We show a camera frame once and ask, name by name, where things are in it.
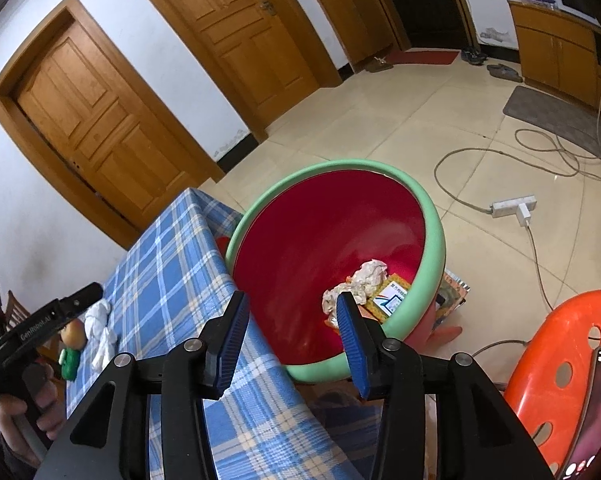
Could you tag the wooden cabinet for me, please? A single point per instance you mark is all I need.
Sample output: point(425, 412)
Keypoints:
point(555, 50)

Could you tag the colourful cardboard box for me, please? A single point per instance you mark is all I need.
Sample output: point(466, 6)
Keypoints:
point(453, 292)

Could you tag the red yellow apple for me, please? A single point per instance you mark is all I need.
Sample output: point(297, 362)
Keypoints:
point(73, 335)

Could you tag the blue plaid tablecloth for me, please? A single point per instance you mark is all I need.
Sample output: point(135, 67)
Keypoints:
point(180, 280)

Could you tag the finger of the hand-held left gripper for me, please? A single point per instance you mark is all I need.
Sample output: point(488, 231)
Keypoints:
point(83, 296)

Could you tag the white power strip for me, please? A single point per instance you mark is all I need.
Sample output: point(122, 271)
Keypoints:
point(513, 206)

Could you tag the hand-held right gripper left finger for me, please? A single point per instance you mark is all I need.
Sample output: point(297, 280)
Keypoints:
point(230, 340)

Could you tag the wooden chair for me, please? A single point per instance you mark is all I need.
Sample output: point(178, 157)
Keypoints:
point(16, 310)

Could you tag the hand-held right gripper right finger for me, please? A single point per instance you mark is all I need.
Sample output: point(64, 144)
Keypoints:
point(353, 340)

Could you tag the beige foam net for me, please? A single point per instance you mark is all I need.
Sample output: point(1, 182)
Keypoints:
point(360, 277)

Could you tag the yellow foam fruit net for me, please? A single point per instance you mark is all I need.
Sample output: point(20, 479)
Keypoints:
point(373, 310)

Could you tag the grey slippers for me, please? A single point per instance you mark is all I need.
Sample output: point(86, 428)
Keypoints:
point(504, 72)

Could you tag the red basin with green rim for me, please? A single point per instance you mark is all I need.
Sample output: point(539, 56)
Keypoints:
point(320, 230)

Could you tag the person's left hand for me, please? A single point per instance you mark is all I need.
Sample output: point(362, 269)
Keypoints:
point(48, 405)

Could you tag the wooden panel door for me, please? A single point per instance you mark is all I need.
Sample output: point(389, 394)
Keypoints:
point(105, 130)

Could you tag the brown slippers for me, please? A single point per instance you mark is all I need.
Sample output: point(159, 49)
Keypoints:
point(379, 65)

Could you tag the white carton box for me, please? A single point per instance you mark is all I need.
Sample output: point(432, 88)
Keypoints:
point(391, 297)

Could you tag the white plastic bag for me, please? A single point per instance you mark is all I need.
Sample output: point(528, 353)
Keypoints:
point(100, 325)

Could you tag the red doormat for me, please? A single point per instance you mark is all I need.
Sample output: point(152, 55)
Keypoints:
point(423, 57)

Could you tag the orange plastic stool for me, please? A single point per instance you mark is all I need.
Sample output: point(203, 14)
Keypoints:
point(545, 355)

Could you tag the grey floor mat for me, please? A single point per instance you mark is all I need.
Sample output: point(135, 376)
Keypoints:
point(555, 115)

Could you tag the green broccoli toy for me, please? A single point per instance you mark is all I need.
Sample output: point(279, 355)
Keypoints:
point(69, 364)

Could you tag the dark shoes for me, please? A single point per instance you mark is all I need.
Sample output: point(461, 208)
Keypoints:
point(473, 56)

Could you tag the smartphone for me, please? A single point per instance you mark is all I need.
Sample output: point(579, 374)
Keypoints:
point(600, 410)

